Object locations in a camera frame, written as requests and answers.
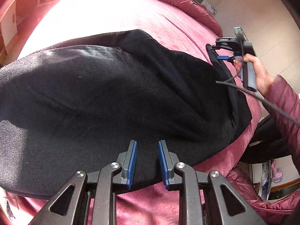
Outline right forearm maroon puffer sleeve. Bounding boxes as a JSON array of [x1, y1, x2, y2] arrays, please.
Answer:
[[264, 75, 300, 170]]

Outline black office chair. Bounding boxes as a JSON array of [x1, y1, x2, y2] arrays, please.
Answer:
[[239, 115, 290, 164]]

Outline black pants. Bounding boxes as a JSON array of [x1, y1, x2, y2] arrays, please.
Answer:
[[1, 30, 252, 199]]

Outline pink fleece bed sheet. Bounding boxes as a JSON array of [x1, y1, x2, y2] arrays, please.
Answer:
[[4, 0, 261, 224]]

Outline person's right hand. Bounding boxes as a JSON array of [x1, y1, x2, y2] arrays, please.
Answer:
[[243, 54, 274, 96]]

